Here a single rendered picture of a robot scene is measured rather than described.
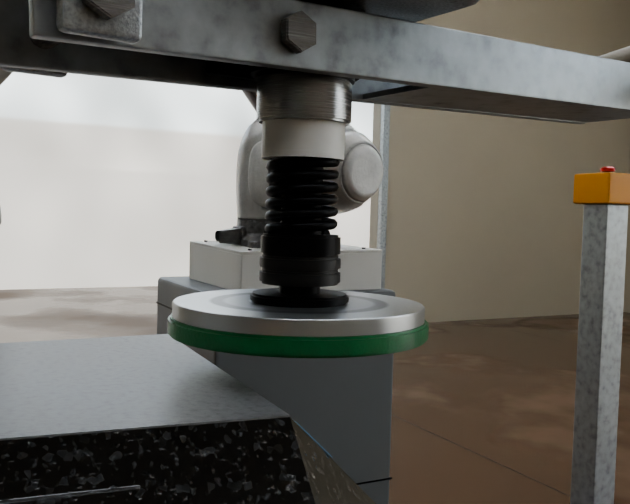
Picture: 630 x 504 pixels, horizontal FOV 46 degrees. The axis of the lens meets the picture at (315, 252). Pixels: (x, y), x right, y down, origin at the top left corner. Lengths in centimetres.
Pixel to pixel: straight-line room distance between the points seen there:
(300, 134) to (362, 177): 77
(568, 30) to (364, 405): 668
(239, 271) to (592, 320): 103
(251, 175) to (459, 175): 542
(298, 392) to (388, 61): 96
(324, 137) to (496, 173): 659
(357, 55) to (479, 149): 646
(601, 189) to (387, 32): 147
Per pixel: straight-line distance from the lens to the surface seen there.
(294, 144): 60
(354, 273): 152
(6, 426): 49
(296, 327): 53
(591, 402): 212
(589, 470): 216
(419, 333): 59
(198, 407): 51
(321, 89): 60
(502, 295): 728
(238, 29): 54
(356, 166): 135
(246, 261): 141
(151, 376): 61
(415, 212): 659
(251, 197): 155
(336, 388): 151
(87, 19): 47
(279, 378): 145
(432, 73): 65
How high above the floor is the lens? 96
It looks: 3 degrees down
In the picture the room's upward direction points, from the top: 2 degrees clockwise
